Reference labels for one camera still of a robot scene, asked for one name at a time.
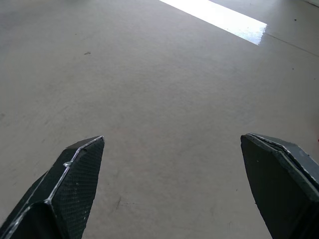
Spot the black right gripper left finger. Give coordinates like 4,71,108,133
0,135,105,239

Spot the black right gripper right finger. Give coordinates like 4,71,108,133
240,132,319,239

